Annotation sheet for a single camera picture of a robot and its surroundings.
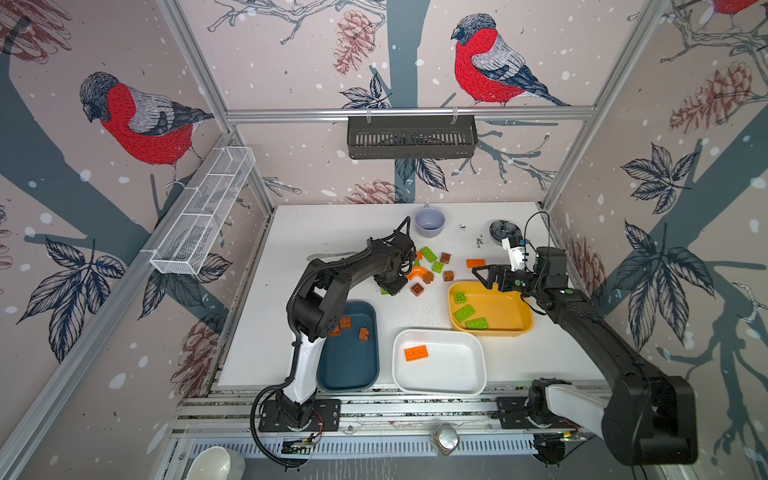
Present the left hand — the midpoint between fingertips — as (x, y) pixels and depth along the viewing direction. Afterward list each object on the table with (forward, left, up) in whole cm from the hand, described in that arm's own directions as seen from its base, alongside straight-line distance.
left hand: (392, 285), depth 96 cm
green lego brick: (-10, -22, -1) cm, 24 cm away
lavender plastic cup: (+28, -15, +1) cm, 31 cm away
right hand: (-4, -26, +14) cm, 30 cm away
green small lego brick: (-4, -22, 0) cm, 22 cm away
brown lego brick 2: (+3, -19, 0) cm, 19 cm away
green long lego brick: (-13, -26, -1) cm, 29 cm away
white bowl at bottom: (-45, +40, +2) cm, 61 cm away
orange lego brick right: (+9, -29, 0) cm, 30 cm away
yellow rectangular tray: (-9, -27, 0) cm, 28 cm away
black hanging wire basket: (+44, -8, +27) cm, 53 cm away
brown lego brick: (+11, -19, -1) cm, 22 cm away
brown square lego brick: (-16, +9, 0) cm, 18 cm away
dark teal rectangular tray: (-23, +13, -4) cm, 26 cm away
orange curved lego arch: (+6, -8, 0) cm, 10 cm away
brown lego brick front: (-1, -8, 0) cm, 8 cm away
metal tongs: (+14, +24, -3) cm, 28 cm away
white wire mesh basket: (-5, +50, +28) cm, 58 cm away
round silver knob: (-42, -11, +10) cm, 44 cm away
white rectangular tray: (-24, -14, -1) cm, 28 cm away
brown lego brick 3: (-13, +14, 0) cm, 19 cm away
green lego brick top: (+14, -13, -2) cm, 19 cm away
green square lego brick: (+8, -16, -2) cm, 18 cm away
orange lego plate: (-21, -7, -1) cm, 22 cm away
